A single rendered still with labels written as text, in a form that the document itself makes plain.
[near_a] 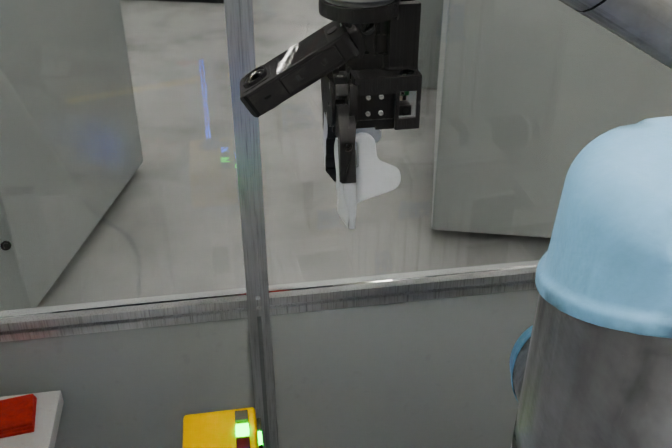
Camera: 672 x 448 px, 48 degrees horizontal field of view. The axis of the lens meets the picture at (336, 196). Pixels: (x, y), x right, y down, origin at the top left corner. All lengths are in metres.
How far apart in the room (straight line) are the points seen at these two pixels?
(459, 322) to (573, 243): 1.34
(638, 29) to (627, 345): 0.39
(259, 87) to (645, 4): 0.32
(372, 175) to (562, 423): 0.50
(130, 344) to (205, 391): 0.19
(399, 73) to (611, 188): 0.51
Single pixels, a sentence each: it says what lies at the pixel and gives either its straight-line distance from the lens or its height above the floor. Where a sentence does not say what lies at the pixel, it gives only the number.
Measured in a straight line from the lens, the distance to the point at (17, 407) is 1.47.
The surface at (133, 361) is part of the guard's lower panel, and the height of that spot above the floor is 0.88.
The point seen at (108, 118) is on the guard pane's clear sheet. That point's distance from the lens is 1.23.
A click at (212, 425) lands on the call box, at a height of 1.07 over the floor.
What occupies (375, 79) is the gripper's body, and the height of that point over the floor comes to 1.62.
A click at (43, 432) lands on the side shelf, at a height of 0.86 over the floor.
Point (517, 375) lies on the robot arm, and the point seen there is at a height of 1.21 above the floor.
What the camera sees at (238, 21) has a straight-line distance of 1.16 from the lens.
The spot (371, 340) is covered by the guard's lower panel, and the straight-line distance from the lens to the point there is 1.50.
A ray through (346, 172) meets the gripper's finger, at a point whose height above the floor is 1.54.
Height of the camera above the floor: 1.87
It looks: 31 degrees down
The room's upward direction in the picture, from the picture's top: straight up
